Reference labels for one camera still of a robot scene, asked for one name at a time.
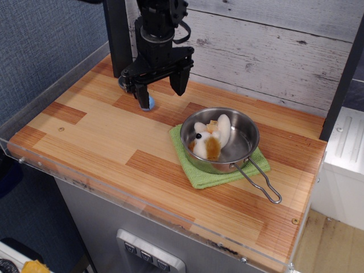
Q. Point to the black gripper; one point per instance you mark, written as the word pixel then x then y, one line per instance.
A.
pixel 156 61

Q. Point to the blue grey scoop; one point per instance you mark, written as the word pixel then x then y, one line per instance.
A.
pixel 129 87

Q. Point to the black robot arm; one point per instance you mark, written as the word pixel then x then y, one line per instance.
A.
pixel 159 32

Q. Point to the white brown plush toy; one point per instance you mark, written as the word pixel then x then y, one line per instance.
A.
pixel 211 138

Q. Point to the stainless steel pot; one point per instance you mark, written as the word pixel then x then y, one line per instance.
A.
pixel 244 140

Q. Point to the green cloth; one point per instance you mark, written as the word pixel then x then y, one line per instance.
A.
pixel 200 179

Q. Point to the clear acrylic guard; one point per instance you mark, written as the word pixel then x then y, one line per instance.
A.
pixel 86 131

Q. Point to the grey cabinet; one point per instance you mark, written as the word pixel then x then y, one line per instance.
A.
pixel 98 221

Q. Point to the silver button panel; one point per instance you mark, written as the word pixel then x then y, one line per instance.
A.
pixel 149 253

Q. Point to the yellow tape bundle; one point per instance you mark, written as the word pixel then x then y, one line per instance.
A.
pixel 33 266

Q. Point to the black left post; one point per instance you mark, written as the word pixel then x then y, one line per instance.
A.
pixel 118 35

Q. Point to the black post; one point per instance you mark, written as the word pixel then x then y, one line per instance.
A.
pixel 118 35
pixel 344 83

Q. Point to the black right post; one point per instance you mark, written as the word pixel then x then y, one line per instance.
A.
pixel 344 83

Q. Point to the white aluminium rail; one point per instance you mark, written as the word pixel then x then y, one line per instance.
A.
pixel 345 147

